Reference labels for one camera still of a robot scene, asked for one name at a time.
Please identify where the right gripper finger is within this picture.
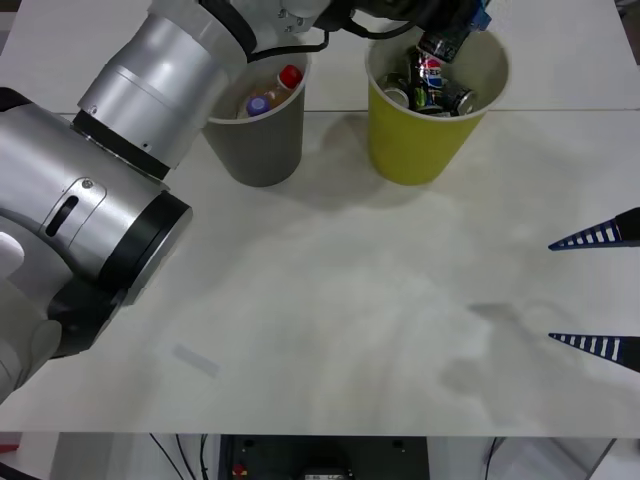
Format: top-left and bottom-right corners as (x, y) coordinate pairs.
(548, 332), (640, 374)
(547, 206), (640, 252)

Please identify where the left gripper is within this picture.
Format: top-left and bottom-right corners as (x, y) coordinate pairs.
(344, 0), (493, 35)

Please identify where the dark can silver top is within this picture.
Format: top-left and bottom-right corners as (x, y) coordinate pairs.
(416, 26), (474, 65)

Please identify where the tall black can round emblem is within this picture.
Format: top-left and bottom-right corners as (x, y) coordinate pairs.
(406, 45), (446, 113)

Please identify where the black can silver lid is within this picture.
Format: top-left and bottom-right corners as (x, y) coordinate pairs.
(439, 82), (478, 118)

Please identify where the green-black can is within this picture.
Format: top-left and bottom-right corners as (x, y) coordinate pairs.
(382, 73), (413, 108)

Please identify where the yellow-green plastic waste bin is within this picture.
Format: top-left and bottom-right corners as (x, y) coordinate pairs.
(365, 28), (511, 188)

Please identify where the red-capped bottle orange drink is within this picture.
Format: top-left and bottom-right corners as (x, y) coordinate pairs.
(249, 64), (306, 112)

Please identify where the purple-capped plastic bottle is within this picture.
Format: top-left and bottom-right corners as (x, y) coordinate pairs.
(243, 95), (273, 120)

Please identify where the grey plastic waste bin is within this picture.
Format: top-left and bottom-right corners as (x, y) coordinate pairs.
(199, 48), (312, 189)

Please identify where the black robot torso base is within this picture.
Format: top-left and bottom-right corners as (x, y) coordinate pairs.
(218, 434), (432, 480)

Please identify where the white table leg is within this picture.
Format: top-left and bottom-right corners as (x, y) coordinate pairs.
(16, 432), (60, 480)

